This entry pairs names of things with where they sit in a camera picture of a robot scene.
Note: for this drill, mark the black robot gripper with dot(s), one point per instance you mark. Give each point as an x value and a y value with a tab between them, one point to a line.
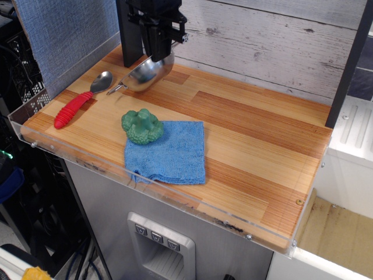
160	22

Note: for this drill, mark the stainless steel mixing bowl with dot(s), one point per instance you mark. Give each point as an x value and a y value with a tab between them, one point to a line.
146	73

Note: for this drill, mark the blue fabric panel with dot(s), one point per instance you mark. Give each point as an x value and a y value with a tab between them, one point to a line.
68	37

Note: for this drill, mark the green toy broccoli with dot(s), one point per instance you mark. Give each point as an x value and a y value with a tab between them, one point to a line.
142	127

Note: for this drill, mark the blue folded cloth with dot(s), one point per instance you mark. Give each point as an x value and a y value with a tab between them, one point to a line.
178	157

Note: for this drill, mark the black plastic crate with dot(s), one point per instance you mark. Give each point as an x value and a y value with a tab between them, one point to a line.
21	78

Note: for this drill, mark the silver toy fridge cabinet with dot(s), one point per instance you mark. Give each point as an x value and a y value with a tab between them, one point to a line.
107	204

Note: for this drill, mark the grey water dispenser panel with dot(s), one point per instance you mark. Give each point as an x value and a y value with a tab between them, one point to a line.
161	252

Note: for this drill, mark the yellow object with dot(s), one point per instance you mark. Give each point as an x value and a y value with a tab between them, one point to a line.
35	273

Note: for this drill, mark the white toy sink counter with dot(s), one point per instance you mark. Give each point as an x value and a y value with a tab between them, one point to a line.
335	239

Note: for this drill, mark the black left vertical post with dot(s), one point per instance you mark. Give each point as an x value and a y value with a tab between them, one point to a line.
131	41

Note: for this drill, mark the black vertical post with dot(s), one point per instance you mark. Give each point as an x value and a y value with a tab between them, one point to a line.
131	41
352	61

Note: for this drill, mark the red handled metal spoon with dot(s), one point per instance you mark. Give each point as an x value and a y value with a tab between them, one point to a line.
67	113

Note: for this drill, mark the clear acrylic guard rail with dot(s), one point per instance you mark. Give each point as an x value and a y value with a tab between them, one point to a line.
262	148

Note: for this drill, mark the black right vertical post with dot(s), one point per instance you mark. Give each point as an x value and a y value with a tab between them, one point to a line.
352	61

